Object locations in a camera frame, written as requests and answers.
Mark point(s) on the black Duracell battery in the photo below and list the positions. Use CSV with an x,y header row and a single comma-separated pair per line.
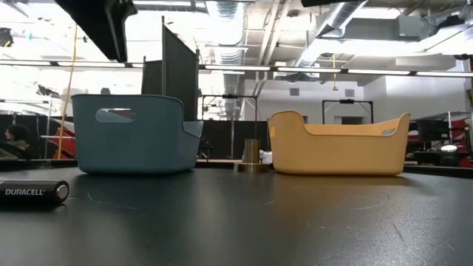
x,y
33,192

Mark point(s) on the person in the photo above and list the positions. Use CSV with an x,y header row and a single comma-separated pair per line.
x,y
17,136

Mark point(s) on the short dark partition panel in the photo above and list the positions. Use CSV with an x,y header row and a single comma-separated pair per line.
x,y
151,77

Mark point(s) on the blue plastic bin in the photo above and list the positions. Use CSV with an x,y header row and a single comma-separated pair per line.
x,y
133,136

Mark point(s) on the tall dark partition panel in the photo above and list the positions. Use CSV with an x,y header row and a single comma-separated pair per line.
x,y
179,70

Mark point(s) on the red machine with shelves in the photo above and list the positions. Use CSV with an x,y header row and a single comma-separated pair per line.
x,y
458,140

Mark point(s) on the low black metal frame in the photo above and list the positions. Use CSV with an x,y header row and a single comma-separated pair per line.
x,y
347,101

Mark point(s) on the small white object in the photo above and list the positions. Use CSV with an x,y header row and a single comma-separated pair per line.
x,y
266,157

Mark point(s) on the brass cylinder post with base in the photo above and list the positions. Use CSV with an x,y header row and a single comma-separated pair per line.
x,y
251,155

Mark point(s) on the tall black metal frame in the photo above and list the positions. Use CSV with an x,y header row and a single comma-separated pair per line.
x,y
229,98

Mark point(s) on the yellow pole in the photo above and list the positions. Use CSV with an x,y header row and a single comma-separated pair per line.
x,y
68,92

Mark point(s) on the yellow plastic bin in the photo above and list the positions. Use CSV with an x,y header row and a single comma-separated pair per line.
x,y
338,149

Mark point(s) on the round white lamp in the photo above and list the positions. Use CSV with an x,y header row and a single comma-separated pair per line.
x,y
449,148

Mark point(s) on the silver ventilation duct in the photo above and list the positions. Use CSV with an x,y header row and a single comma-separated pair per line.
x,y
332,26

